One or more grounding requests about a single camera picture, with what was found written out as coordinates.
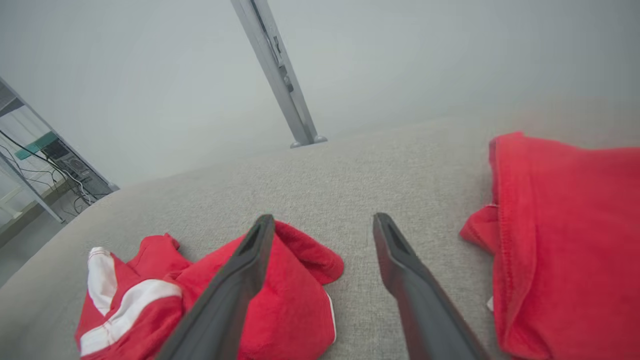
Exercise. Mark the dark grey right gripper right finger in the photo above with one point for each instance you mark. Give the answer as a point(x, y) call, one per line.
point(430, 320)

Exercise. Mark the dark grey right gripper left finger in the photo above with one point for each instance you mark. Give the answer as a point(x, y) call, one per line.
point(220, 310)

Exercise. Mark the red basketball jersey white sleeves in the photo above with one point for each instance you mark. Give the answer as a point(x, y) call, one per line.
point(575, 225)

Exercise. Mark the red garment white stripes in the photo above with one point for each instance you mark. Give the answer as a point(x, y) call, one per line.
point(295, 310)

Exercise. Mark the black computer box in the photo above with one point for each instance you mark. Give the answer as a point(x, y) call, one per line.
point(75, 167)

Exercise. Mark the teal strip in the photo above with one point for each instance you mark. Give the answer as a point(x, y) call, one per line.
point(37, 145)

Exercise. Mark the grey metal shelf frame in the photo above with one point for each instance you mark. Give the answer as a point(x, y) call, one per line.
point(30, 185)

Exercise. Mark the grey metal partition post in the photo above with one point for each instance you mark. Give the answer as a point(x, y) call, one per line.
point(270, 65)

